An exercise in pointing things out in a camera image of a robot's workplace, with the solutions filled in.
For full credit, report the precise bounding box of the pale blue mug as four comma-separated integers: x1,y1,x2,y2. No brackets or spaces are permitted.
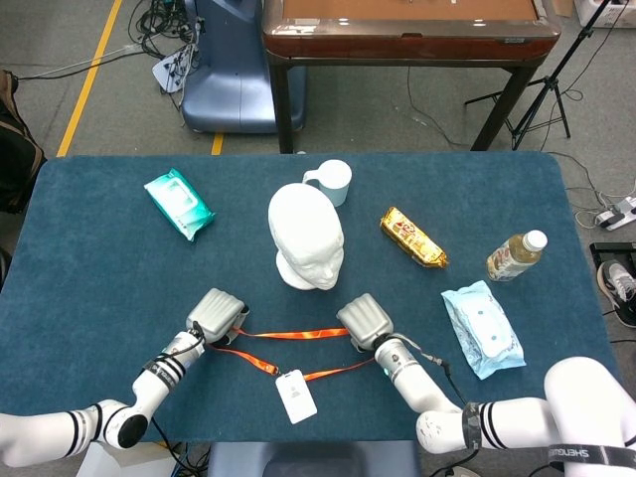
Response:
301,158,354,208

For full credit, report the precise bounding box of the gold biscuit packet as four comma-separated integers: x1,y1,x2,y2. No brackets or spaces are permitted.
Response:
380,206,449,270

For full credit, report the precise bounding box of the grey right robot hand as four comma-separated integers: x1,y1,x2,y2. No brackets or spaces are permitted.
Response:
336,292,396,354

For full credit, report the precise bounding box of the grey right arm cable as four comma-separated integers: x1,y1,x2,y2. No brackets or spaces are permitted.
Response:
392,333,471,406

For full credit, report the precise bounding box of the orange lanyard strap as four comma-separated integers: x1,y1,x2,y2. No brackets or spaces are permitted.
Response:
206,325,377,383

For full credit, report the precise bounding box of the white foam mannequin head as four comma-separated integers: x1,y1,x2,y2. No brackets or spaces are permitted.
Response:
267,182,346,291

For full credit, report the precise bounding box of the light blue wet wipes pack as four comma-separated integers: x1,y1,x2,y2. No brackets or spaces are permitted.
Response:
440,279,527,382

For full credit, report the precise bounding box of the black foot pedal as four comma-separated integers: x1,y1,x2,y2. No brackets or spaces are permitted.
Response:
589,241,636,264

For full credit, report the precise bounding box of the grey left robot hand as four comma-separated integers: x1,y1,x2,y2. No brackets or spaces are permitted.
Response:
185,287,251,347

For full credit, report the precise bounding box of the blue robot base machine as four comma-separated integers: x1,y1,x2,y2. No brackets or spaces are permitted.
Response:
181,0,307,134

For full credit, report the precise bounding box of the dark brown bag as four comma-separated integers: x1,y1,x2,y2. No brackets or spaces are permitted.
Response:
0,69,46,215

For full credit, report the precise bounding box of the grey blue robot torso base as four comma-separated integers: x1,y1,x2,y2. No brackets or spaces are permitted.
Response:
207,439,422,477

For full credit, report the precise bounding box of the white badge holder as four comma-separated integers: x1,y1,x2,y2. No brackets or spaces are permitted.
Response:
274,368,318,425

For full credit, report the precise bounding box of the white storage crate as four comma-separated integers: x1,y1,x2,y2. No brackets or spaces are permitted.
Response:
573,0,636,29

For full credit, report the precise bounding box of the white socket board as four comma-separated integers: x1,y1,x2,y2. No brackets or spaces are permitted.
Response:
151,43,200,94

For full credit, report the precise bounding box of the white box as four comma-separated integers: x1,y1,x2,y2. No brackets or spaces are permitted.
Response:
77,441,180,477

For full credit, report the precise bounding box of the black floor cable bundle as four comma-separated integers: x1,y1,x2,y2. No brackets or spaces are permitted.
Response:
128,0,205,61

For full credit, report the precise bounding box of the black tripod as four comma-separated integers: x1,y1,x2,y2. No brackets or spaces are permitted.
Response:
464,0,617,151

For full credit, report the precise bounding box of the grey black sneaker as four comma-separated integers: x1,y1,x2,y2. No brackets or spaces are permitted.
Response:
595,260,636,329

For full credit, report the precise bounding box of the green wet wipes pack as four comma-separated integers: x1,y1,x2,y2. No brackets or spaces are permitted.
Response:
143,168,217,243

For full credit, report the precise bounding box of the brown mahjong table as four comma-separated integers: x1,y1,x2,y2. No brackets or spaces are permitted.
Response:
261,0,562,154

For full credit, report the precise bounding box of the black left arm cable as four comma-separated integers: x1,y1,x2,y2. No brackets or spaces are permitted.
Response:
148,320,208,477

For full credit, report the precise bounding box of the yellow tea bottle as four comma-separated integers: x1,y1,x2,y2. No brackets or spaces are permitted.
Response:
485,229,550,283

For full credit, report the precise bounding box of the white power strip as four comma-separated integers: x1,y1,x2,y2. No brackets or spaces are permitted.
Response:
593,194,636,233

